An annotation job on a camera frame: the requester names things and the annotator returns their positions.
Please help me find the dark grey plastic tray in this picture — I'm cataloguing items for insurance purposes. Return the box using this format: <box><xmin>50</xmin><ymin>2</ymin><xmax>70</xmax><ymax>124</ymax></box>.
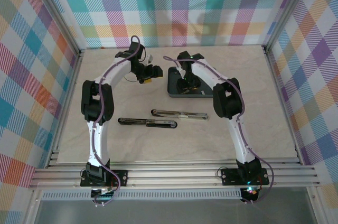
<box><xmin>167</xmin><ymin>66</ymin><xmax>215</xmax><ymax>99</ymax></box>

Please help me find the stapler with silver base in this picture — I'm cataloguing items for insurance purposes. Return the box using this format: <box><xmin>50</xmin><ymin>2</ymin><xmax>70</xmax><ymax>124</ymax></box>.
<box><xmin>149</xmin><ymin>109</ymin><xmax>209</xmax><ymax>122</ymax></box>

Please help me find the black stapler with label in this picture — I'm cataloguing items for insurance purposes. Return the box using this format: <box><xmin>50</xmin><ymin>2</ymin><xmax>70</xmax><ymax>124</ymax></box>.
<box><xmin>117</xmin><ymin>117</ymin><xmax>179</xmax><ymax>130</ymax></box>

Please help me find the aluminium mounting beam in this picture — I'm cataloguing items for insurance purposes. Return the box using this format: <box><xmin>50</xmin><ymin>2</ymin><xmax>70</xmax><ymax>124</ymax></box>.
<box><xmin>28</xmin><ymin>158</ymin><xmax>321</xmax><ymax>191</ymax></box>

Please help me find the control board orange part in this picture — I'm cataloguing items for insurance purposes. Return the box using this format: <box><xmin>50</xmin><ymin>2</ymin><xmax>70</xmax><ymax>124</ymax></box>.
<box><xmin>241</xmin><ymin>186</ymin><xmax>260</xmax><ymax>203</ymax></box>

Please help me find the control board green connector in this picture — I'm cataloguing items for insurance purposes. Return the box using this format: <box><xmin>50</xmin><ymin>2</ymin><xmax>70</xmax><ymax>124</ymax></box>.
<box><xmin>90</xmin><ymin>186</ymin><xmax>117</xmax><ymax>200</ymax></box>

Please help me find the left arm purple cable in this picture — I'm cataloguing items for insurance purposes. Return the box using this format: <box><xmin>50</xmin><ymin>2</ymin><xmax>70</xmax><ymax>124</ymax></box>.
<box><xmin>91</xmin><ymin>35</ymin><xmax>141</xmax><ymax>207</ymax></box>

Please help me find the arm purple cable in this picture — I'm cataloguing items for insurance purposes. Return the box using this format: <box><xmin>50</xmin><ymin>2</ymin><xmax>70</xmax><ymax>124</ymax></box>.
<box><xmin>163</xmin><ymin>55</ymin><xmax>274</xmax><ymax>206</ymax></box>
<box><xmin>91</xmin><ymin>35</ymin><xmax>141</xmax><ymax>207</ymax></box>

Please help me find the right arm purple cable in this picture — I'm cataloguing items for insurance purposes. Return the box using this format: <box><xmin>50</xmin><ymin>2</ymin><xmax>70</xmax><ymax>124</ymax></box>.
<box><xmin>163</xmin><ymin>55</ymin><xmax>274</xmax><ymax>206</ymax></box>

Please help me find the aluminium side rail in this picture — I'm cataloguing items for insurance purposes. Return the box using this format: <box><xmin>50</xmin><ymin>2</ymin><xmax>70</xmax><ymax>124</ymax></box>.
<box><xmin>262</xmin><ymin>45</ymin><xmax>304</xmax><ymax>165</ymax></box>
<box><xmin>45</xmin><ymin>49</ymin><xmax>86</xmax><ymax>169</ymax></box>

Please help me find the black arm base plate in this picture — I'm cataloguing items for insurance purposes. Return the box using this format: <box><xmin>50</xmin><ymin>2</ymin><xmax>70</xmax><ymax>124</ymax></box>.
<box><xmin>220</xmin><ymin>167</ymin><xmax>270</xmax><ymax>186</ymax></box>
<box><xmin>80</xmin><ymin>170</ymin><xmax>129</xmax><ymax>188</ymax></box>

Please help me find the slotted grey cable duct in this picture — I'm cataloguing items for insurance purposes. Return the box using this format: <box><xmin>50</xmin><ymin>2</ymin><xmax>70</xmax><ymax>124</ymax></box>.
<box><xmin>41</xmin><ymin>191</ymin><xmax>243</xmax><ymax>201</ymax></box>

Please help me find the aluminium frame post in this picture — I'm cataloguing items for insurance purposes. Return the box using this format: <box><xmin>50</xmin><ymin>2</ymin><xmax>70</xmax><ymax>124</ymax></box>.
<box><xmin>262</xmin><ymin>0</ymin><xmax>316</xmax><ymax>52</ymax></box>
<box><xmin>25</xmin><ymin>0</ymin><xmax>86</xmax><ymax>58</ymax></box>

